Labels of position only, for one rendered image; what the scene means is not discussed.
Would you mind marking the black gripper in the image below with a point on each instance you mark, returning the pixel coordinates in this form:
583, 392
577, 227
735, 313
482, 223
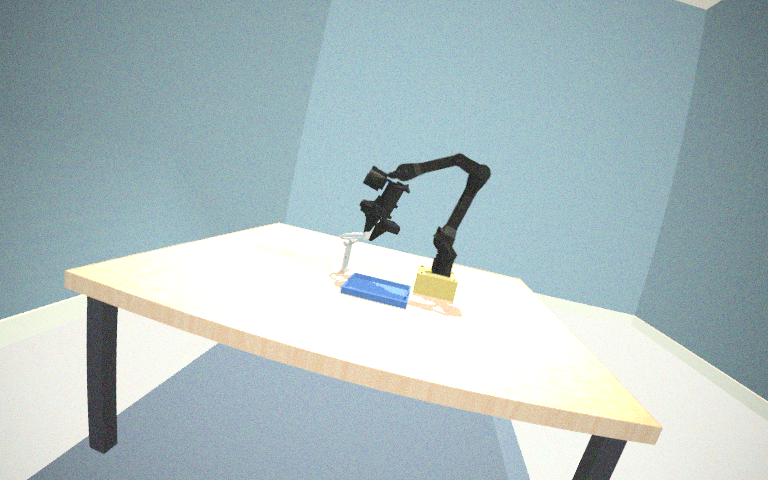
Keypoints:
384, 225

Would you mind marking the white hoop with small grey tab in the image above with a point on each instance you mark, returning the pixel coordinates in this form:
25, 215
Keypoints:
365, 236

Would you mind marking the blue tray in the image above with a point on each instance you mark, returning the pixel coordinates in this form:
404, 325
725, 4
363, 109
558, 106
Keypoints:
377, 290

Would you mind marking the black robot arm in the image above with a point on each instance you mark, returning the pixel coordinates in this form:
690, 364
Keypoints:
444, 238

